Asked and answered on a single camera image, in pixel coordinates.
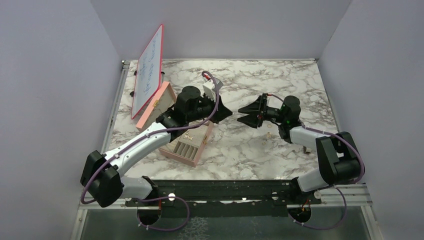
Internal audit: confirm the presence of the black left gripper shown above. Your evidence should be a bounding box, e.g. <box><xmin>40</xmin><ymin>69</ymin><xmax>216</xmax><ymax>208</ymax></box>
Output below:
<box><xmin>186</xmin><ymin>91</ymin><xmax>233</xmax><ymax>124</ymax></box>

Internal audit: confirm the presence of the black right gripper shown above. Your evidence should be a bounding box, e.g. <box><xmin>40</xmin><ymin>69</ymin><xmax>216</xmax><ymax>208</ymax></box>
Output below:
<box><xmin>237</xmin><ymin>95</ymin><xmax>287</xmax><ymax>129</ymax></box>

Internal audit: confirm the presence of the pink jewelry box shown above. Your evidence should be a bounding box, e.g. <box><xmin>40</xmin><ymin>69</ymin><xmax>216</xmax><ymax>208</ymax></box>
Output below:
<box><xmin>135</xmin><ymin>81</ymin><xmax>214</xmax><ymax>167</ymax></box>

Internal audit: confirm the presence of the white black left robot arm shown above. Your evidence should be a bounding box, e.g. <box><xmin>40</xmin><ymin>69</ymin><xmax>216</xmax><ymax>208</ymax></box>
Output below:
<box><xmin>80</xmin><ymin>86</ymin><xmax>233</xmax><ymax>208</ymax></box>

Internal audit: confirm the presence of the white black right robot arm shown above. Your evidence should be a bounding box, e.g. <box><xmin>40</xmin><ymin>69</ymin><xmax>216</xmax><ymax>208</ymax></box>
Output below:
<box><xmin>237</xmin><ymin>93</ymin><xmax>365</xmax><ymax>204</ymax></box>

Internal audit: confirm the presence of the crystal drop earring upper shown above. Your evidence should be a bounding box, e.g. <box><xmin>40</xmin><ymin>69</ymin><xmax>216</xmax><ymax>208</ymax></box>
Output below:
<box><xmin>184</xmin><ymin>131</ymin><xmax>194</xmax><ymax>141</ymax></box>

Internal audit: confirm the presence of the pink framed whiteboard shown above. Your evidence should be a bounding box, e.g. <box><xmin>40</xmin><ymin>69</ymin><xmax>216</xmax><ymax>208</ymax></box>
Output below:
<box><xmin>130</xmin><ymin>24</ymin><xmax>164</xmax><ymax>119</ymax></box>

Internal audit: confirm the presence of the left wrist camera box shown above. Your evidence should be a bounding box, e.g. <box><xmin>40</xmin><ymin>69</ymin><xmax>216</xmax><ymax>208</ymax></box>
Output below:
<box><xmin>202</xmin><ymin>78</ymin><xmax>224</xmax><ymax>99</ymax></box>

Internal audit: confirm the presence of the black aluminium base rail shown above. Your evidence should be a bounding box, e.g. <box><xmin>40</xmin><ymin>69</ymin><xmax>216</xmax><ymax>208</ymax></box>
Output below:
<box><xmin>125</xmin><ymin>178</ymin><xmax>373</xmax><ymax>220</ymax></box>

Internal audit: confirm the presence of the black wire whiteboard stand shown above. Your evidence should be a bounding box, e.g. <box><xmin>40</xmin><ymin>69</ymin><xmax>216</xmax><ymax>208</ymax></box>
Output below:
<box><xmin>129</xmin><ymin>71</ymin><xmax>165</xmax><ymax>98</ymax></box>

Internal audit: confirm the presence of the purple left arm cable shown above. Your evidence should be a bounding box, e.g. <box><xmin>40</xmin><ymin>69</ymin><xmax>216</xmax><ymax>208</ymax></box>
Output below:
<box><xmin>80</xmin><ymin>70</ymin><xmax>222</xmax><ymax>232</ymax></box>

